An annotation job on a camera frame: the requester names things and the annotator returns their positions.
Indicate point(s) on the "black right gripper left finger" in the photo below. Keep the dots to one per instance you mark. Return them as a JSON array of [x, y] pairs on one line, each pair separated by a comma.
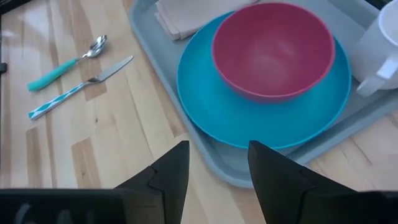
[[161, 193]]

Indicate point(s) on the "white plastic mug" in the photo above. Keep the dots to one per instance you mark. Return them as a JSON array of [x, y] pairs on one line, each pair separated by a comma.
[[370, 56]]

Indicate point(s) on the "blue plate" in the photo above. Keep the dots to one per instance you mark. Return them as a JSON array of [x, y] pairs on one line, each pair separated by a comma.
[[236, 124]]

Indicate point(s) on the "pink bowl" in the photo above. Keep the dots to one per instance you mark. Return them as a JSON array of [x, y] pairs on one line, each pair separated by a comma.
[[273, 53]]

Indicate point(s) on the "grey plastic tray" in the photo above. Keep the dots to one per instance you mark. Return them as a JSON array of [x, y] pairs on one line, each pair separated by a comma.
[[161, 62]]

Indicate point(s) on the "beige paper napkin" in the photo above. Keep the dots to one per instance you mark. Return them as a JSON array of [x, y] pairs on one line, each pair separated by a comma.
[[192, 15]]

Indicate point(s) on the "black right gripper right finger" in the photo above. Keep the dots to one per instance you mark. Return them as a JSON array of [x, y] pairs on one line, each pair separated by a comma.
[[283, 193]]

